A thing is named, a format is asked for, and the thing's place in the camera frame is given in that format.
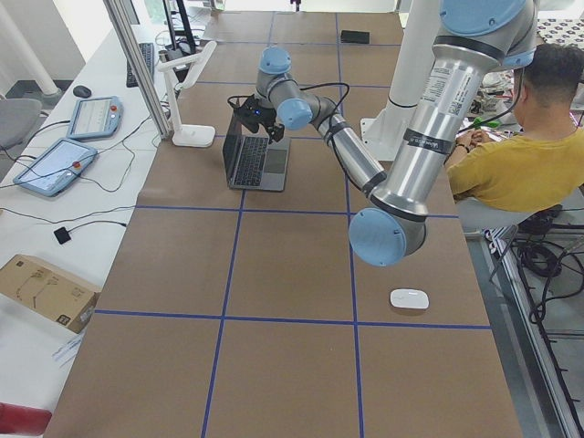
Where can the aluminium frame post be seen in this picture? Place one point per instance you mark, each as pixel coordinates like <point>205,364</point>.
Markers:
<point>121,24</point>

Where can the grey office chair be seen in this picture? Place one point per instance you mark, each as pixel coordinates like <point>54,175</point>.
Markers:
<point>18,117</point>

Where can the white desk lamp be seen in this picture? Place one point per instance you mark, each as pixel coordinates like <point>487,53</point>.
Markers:
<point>186,134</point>

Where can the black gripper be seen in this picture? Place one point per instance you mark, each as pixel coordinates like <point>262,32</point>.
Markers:
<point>269,119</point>

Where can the white computer mouse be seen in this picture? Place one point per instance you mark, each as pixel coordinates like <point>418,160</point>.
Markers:
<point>409,298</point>

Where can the red object at corner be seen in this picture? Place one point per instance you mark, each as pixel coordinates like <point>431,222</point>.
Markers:
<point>23,420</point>

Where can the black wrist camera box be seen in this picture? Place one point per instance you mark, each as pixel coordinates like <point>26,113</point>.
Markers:
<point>248,113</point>

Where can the person in yellow shirt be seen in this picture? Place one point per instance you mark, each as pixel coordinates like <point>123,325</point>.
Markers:
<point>543,165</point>

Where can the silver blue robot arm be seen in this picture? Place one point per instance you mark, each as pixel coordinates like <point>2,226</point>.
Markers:
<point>448,46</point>

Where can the small black square device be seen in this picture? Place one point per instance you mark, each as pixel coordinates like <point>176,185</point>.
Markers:
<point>62,235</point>

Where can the brown cardboard box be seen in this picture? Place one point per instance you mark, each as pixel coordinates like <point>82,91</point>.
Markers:
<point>50,291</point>

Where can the black flat box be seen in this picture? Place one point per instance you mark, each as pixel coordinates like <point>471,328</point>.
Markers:
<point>354,37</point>

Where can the dark grey computer mouse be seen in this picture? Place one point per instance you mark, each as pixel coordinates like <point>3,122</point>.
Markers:
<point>82,92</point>

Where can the teach pendant tablet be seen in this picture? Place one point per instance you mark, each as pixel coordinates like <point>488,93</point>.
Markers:
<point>57,168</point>
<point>95,118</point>

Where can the upper teach pendant tablet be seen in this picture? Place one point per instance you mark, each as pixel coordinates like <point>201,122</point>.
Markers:
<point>95,118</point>

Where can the grey laptop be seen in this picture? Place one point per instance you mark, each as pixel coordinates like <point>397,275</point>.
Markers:
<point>252,163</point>

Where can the lower teach pendant tablet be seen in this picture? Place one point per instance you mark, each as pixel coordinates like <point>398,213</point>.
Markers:
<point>57,168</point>

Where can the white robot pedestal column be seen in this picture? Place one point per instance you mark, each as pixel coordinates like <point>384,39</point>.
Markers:
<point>383,134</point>

